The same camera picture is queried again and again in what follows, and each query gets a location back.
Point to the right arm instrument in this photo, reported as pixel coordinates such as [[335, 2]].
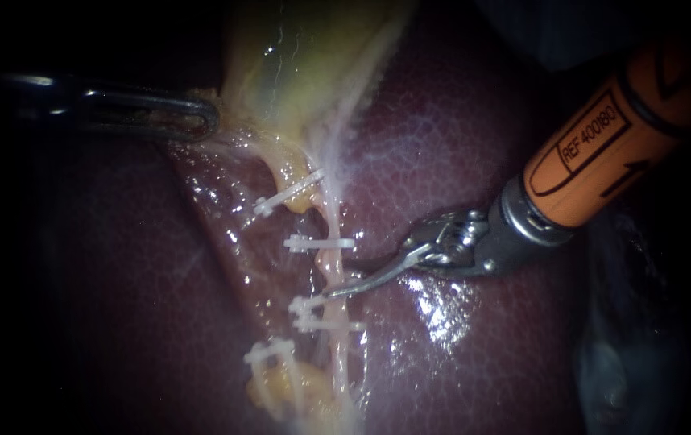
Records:
[[502, 241]]

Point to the left arm instrument jaw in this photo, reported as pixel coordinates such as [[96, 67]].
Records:
[[208, 116]]

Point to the left arm instrument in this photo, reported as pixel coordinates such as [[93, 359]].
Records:
[[43, 96]]

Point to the right arm instrument jaw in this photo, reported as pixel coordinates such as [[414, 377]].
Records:
[[376, 264], [382, 271]]

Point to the gallbladder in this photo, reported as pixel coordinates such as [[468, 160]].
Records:
[[297, 66]]

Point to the thin tube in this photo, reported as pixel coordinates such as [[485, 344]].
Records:
[[288, 386], [292, 181], [334, 272]]

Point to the white clip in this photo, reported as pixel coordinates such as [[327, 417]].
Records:
[[319, 243], [327, 325], [290, 192], [268, 350], [306, 303]]

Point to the dark red liver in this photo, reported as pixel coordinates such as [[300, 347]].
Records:
[[454, 151]]

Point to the pale fatty tissue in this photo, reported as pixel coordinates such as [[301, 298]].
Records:
[[351, 109]]

